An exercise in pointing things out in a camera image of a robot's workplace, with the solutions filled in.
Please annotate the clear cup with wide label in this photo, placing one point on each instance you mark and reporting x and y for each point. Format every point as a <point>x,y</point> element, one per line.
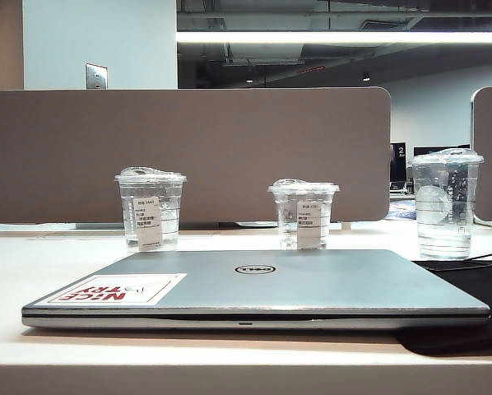
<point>312,226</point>

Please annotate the clear cup with narrow label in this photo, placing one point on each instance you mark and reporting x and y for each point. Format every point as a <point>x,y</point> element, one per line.
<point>147,222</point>

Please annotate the silver Dell laptop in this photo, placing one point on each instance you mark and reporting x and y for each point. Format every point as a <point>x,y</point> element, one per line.
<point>312,288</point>

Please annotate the tall clear unlabelled cup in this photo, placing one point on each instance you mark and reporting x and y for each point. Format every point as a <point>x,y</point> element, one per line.
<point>443,205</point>

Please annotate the wide brown desk divider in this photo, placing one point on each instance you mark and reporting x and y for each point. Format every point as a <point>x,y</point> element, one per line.
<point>229,144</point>

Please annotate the blue patterned item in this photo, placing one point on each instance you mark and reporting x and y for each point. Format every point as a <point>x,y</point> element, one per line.
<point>400,214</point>

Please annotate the dark sign with numeral two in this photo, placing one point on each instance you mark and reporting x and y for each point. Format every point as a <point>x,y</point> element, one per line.
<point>399,164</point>

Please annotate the black ceiling spot lamp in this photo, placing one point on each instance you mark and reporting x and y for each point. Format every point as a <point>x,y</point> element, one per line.
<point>366,76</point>

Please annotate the white ceiling light strip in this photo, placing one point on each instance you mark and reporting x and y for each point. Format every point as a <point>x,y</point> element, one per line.
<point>332,36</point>

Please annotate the black computer monitor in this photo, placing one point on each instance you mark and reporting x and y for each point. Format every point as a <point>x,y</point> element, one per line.
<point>431,150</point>

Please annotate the white divider bracket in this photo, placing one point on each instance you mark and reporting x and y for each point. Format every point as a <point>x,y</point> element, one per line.
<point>346,226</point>

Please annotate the metal wall switch plate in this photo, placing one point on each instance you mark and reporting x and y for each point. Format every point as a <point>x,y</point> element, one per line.
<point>96,76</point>

